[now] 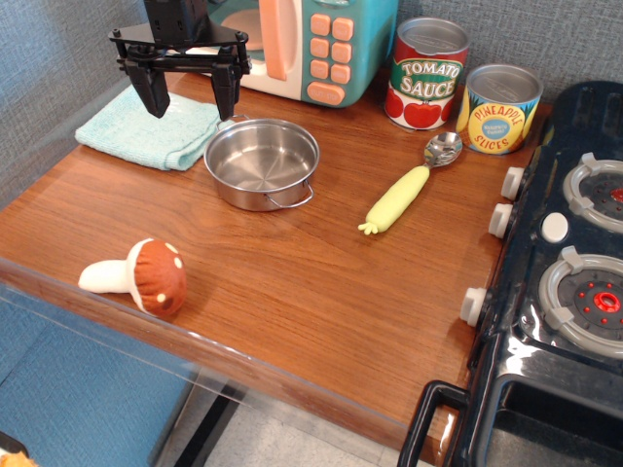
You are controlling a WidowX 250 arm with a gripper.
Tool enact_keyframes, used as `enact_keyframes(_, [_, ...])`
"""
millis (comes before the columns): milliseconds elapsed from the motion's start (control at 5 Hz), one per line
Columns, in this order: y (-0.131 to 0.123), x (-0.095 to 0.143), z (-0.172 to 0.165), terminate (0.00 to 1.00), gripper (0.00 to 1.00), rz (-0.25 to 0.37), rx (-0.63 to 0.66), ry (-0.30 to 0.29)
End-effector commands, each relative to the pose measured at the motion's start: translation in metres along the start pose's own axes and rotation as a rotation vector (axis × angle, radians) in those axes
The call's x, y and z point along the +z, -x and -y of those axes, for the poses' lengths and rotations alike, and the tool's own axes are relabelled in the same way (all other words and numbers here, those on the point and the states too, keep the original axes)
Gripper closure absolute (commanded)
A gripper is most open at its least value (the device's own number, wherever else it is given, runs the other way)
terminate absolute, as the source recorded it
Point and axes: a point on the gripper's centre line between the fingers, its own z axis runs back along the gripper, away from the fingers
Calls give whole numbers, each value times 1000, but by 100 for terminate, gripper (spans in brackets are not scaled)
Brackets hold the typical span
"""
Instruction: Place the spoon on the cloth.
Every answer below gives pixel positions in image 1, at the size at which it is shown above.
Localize pineapple slices can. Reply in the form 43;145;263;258
457;63;543;155

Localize teal toy microwave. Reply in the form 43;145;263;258
207;0;398;108

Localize black toy stove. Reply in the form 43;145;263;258
399;81;622;466

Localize small stainless steel pot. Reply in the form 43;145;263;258
203;119;320;212

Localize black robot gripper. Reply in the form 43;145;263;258
108;1;251;121

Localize orange object bottom left corner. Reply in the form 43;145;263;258
1;432;38;467

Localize tomato sauce can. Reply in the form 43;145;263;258
385;17;469;130

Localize light blue folded cloth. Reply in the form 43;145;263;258
75;87;220;171

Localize clear acrylic table guard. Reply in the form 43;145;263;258
1;261;399;466

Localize plush brown mushroom toy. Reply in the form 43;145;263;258
78;238;187;317

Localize spoon with yellow handle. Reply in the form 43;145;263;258
357;131;463;235

